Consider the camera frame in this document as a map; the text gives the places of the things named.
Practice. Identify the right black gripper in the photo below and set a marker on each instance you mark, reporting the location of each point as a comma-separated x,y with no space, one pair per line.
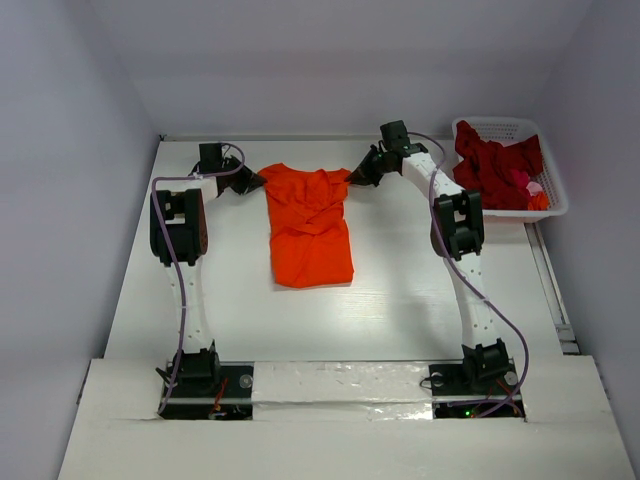
373,165

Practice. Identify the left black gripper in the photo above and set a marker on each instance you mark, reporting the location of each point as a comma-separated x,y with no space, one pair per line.
248,182

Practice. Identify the orange t shirt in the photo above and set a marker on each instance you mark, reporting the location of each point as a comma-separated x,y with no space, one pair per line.
309,238

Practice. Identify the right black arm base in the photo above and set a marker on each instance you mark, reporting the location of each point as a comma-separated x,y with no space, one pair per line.
455,396

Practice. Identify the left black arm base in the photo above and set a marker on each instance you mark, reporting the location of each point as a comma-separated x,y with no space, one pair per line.
200,400

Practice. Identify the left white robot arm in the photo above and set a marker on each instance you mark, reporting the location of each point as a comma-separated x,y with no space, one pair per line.
179,240

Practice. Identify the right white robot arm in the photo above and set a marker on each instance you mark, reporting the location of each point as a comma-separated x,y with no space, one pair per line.
458,236

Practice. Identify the dark red t shirt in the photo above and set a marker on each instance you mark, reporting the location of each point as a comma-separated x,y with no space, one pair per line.
486,167

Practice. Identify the white plastic basket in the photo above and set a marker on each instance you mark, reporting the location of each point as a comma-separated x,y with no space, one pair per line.
508,131

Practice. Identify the pink cloth in basket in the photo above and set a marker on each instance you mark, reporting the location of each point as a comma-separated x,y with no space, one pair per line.
525,184

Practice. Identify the small orange cloth in basket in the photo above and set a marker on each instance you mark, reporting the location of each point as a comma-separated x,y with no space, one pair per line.
538,202

